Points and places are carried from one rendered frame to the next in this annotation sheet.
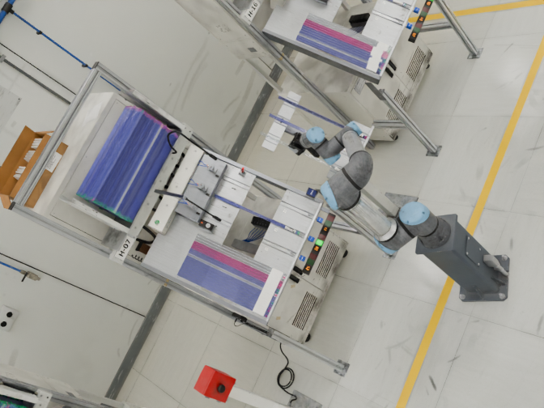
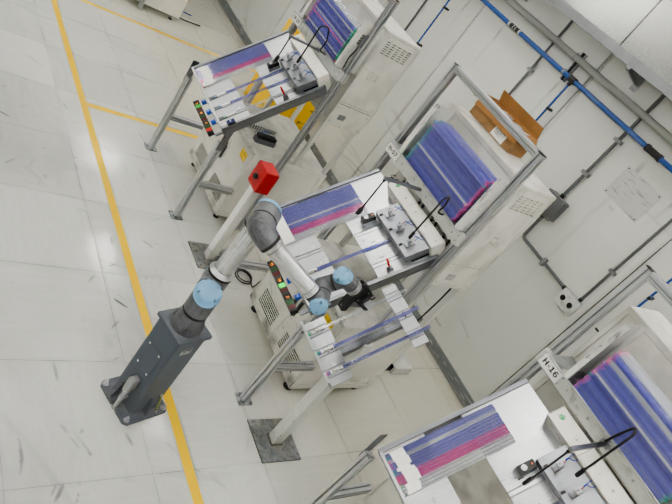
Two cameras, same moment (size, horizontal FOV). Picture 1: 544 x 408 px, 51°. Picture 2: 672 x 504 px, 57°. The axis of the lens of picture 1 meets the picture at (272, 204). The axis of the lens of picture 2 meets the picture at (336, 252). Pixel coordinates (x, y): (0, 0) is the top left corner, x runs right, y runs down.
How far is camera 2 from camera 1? 2.37 m
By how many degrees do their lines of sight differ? 48
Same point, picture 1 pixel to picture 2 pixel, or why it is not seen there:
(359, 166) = (260, 220)
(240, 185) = (380, 262)
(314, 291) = (275, 324)
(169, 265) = (362, 184)
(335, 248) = not seen: hidden behind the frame
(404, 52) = not seen: outside the picture
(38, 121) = (606, 233)
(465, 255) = (150, 340)
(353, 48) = (434, 452)
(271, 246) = (311, 251)
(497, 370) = (71, 325)
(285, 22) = (521, 409)
